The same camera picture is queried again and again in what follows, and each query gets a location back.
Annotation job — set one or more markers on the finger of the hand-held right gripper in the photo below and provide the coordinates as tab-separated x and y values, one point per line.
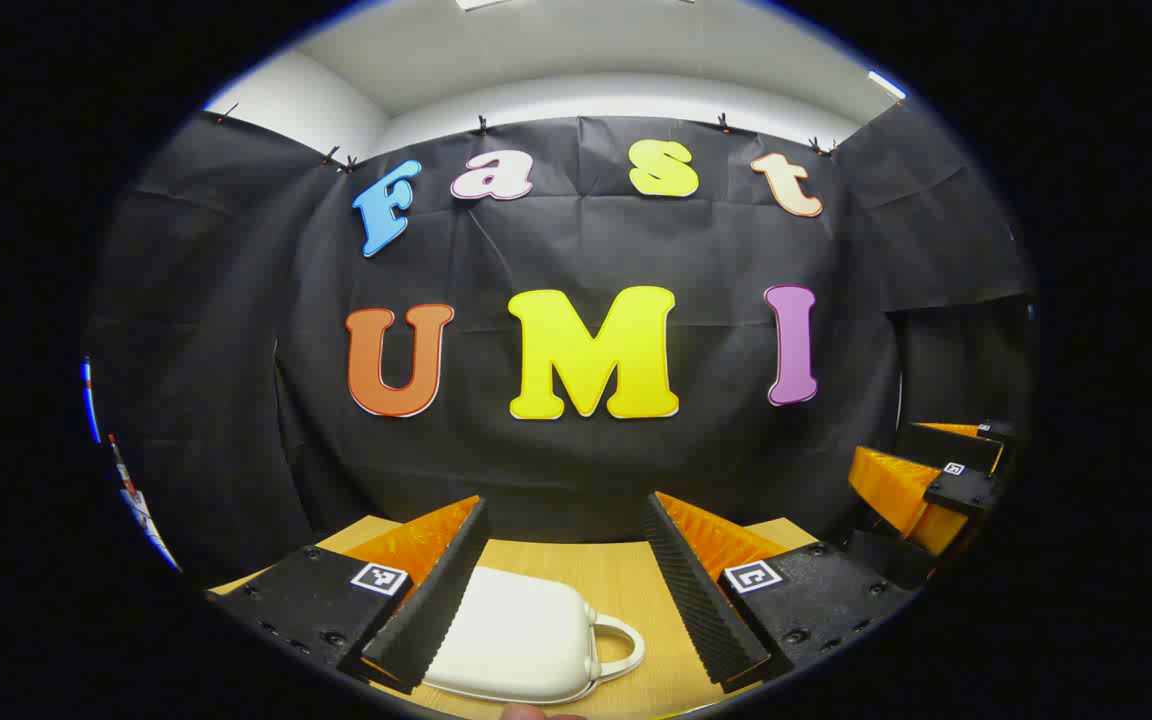
946	443
961	490

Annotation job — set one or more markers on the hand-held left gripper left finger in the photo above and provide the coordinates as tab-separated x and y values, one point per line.
436	600

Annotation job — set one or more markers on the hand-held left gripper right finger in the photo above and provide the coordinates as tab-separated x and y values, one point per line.
701	600

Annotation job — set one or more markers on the white suitcase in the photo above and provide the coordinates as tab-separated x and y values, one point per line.
526	630

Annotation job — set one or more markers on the red capped bottle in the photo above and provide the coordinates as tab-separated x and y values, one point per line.
122	470

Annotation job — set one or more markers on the ceiling light panel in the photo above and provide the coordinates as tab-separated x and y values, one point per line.
886	85

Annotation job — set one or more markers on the black backdrop cloth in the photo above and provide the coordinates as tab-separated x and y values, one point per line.
556	250

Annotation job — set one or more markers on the bright blue white screen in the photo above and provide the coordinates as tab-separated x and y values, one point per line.
89	400

